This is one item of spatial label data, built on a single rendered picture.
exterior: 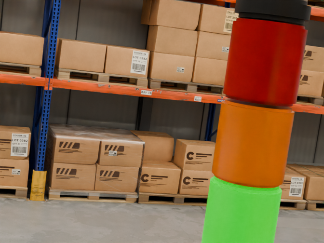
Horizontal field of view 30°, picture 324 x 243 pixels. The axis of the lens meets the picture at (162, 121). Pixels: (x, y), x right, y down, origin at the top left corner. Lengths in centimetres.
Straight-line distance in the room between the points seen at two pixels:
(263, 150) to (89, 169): 779
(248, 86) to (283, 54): 3
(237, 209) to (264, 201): 2
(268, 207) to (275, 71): 9
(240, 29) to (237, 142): 7
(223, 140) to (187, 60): 793
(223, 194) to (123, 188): 793
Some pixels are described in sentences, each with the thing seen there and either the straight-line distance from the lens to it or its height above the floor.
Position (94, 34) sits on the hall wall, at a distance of 931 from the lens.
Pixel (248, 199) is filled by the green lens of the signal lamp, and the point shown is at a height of 221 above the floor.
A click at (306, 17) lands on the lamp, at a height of 233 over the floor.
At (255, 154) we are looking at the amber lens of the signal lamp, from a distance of 40.
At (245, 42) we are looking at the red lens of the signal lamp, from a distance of 40.
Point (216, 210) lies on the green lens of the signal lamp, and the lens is 41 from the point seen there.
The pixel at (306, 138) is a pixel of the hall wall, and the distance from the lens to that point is 1083.
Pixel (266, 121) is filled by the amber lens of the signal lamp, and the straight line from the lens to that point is 40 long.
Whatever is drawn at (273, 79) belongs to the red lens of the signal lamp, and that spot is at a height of 229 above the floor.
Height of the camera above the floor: 231
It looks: 8 degrees down
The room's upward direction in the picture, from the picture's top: 7 degrees clockwise
